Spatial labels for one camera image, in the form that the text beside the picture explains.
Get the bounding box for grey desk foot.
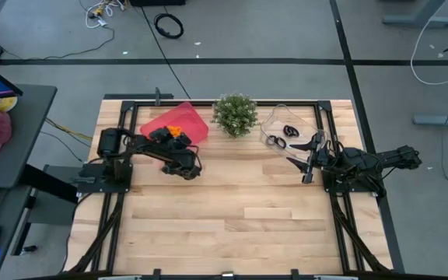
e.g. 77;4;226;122
382;0;448;28
413;105;448;128

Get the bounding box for black floor box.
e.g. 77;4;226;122
129;0;187;7

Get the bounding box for clear plastic bin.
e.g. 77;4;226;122
259;103;329;163

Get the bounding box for yellow cables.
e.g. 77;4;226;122
44;117;93;142

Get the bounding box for coiled black floor cable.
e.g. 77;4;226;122
153;12;185;40

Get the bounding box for thin black floor cable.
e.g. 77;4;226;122
0;25;116;61

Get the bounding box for white cable bundle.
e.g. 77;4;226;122
79;0;126;30

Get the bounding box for white floor cable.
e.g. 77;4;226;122
409;0;448;86

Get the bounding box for translucent red plastic bin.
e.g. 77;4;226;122
139;101;210;145

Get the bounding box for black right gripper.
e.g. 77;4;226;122
285;131;334;184

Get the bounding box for black aluminium table frame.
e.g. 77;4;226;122
62;99;394;280

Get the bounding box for black side desk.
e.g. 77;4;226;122
0;84;79;280

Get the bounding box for long black floor cable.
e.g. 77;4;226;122
140;5;192;100

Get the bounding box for black bar behind table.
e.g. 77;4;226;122
103;87;174;101

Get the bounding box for potted green plant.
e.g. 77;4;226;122
212;93;259;139

